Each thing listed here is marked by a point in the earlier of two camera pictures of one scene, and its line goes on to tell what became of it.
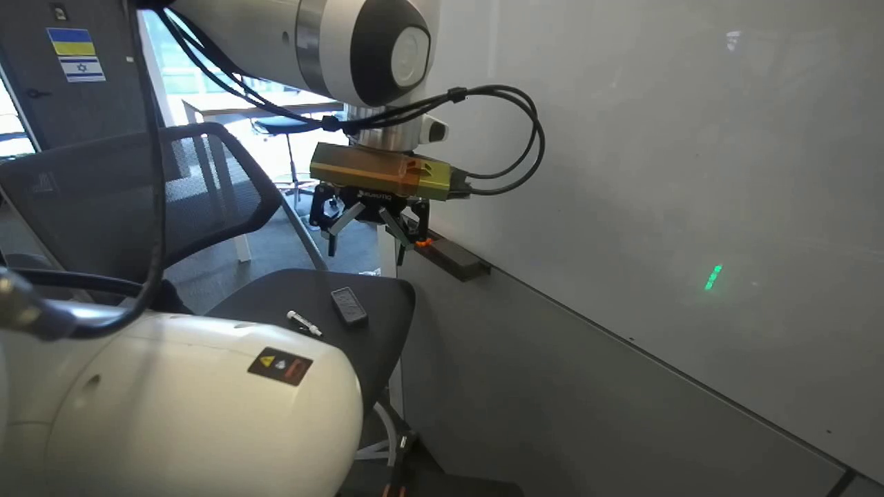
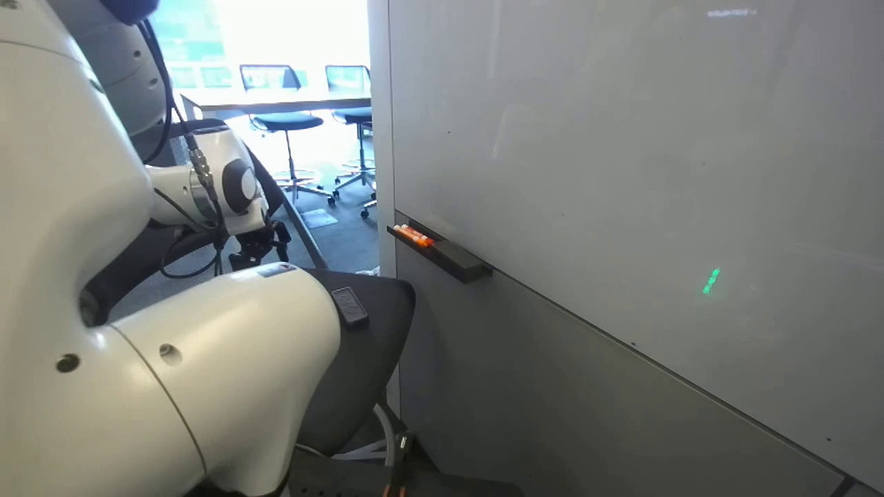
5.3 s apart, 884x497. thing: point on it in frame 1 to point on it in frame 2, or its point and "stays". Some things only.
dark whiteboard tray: (455, 258) stays
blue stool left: (287, 124) stays
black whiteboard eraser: (350, 310) stays
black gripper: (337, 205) to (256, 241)
